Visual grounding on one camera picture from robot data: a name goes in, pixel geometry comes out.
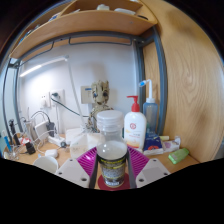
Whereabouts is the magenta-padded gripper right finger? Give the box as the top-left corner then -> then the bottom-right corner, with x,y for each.
125,147 -> 172,190

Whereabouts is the small green pack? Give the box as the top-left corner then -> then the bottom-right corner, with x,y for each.
167,147 -> 190,165

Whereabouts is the clear plastic drink bottle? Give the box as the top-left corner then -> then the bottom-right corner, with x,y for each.
95,109 -> 129,189

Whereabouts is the black charger block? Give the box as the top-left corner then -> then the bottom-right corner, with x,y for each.
25,141 -> 37,155

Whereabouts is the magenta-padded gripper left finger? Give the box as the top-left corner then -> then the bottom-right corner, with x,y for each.
54,147 -> 100,190

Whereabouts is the clear squeeze bottle blue tip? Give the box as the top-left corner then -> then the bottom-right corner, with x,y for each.
138,79 -> 160,134

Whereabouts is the white desk lamp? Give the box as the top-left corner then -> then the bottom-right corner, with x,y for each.
19,54 -> 84,129

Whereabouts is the white wall-mounted box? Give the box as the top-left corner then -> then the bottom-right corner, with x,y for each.
80,85 -> 94,105

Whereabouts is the white wall outlet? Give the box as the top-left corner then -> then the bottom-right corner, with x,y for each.
49,89 -> 66,108
39,94 -> 50,108

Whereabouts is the white earbuds case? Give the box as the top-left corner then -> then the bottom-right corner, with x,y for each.
44,148 -> 59,159

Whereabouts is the wooden shelf unit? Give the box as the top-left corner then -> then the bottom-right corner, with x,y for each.
9,0 -> 158,61

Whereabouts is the black power cable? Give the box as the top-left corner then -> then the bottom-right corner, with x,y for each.
51,94 -> 89,118

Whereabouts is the brown tree figure toy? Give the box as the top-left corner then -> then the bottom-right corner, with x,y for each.
85,79 -> 114,133

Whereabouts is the white power strip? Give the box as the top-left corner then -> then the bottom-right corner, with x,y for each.
47,134 -> 68,148

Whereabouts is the white and pink tube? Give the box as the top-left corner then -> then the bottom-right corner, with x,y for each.
162,135 -> 182,154

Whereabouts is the white pump bottle red top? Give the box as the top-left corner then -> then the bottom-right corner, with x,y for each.
123,95 -> 148,151

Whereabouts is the black electric shaver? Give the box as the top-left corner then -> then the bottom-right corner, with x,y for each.
8,118 -> 21,147

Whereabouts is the white charger block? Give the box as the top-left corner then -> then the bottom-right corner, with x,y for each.
33,120 -> 50,142

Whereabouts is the white plastic bag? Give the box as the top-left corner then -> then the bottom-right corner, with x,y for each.
69,131 -> 103,159

